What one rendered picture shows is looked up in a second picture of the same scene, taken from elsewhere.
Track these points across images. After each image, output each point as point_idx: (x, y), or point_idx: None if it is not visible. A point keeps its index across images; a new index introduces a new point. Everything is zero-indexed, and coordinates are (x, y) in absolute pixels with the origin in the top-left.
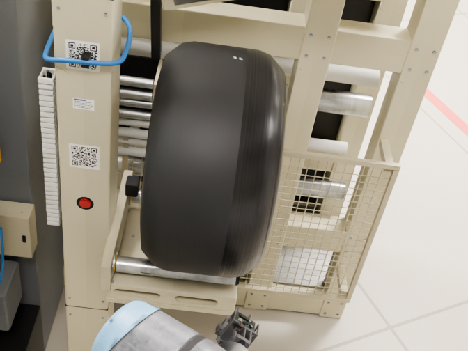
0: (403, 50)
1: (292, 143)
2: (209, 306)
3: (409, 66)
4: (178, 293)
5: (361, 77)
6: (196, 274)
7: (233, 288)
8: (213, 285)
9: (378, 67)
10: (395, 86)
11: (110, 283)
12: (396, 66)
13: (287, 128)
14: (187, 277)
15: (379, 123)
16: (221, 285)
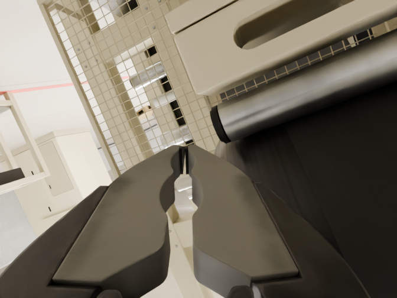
0: (183, 240)
1: (205, 130)
2: (247, 8)
3: (172, 232)
4: (384, 0)
5: (189, 185)
6: (337, 94)
7: (211, 92)
8: (264, 69)
9: (189, 222)
10: (168, 211)
11: None
12: (179, 227)
13: (217, 142)
14: (363, 72)
15: None
16: (242, 80)
